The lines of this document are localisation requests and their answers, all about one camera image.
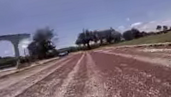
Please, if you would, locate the broad dark tree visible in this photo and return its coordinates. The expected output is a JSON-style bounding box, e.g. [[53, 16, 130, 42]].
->
[[72, 26, 102, 53]]

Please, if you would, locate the vehicle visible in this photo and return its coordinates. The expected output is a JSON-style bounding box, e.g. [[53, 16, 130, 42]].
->
[[57, 49, 71, 58]]

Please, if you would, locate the building with dark roof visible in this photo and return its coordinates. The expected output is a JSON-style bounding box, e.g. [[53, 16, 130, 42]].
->
[[94, 27, 121, 46]]

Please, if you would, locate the reddish gravel road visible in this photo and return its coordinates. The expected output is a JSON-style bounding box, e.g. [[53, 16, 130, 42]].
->
[[0, 36, 171, 97]]

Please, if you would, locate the dark leafy tree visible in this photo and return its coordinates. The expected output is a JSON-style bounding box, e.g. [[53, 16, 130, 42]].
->
[[23, 25, 60, 62]]

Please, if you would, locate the dark bush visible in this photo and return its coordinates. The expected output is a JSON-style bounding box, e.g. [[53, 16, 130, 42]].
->
[[121, 27, 144, 43]]

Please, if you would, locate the pale concrete kerb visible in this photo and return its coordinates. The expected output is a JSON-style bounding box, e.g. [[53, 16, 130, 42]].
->
[[0, 56, 63, 84]]

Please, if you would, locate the green grass field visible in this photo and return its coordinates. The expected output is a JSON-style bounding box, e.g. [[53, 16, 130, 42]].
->
[[104, 29, 171, 57]]

